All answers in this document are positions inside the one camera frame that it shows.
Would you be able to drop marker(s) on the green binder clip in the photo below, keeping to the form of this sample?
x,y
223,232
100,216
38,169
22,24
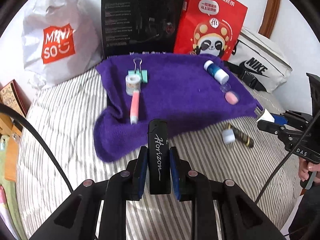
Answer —
x,y
138,70

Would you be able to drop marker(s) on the purple towel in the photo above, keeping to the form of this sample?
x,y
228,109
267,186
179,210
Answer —
x,y
178,91

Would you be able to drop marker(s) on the brown wooden door frame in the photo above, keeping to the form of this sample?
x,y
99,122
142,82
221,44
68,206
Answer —
x,y
269,18

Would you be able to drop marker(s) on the black gold lighter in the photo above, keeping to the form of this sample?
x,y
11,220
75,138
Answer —
x,y
241,136

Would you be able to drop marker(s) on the white Nike waist bag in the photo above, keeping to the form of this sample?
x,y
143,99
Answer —
x,y
258,62

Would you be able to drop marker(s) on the blue white bottle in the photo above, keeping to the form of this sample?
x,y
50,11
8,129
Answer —
x,y
216,72

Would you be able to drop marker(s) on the person right hand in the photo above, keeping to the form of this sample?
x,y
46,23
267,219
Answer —
x,y
305,168

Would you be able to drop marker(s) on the black headset box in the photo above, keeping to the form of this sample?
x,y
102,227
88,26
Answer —
x,y
139,26

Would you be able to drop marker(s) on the white Miniso plastic bag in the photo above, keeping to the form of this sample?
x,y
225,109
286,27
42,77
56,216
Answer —
x,y
59,41

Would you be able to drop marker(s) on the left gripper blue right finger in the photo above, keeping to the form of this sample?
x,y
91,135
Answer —
x,y
181,183

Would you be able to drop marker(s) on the red panda paper bag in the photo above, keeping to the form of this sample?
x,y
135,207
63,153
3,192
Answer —
x,y
209,27

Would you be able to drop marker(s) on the white charger cube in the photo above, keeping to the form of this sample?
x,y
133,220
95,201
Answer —
x,y
264,115

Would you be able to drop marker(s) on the patterned brown book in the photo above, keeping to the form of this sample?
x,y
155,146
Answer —
x,y
13,96

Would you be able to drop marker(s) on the pink blue eraser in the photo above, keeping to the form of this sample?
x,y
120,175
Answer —
x,y
231,98

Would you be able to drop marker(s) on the white tape roll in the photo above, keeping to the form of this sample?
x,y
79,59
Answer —
x,y
133,82

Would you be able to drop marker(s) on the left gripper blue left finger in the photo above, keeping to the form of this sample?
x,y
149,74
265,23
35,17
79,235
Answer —
x,y
137,169

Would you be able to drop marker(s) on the black Horizon lighter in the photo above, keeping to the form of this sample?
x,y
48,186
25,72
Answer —
x,y
158,157

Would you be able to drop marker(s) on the pink utility knife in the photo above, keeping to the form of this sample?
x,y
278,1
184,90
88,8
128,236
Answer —
x,y
134,109

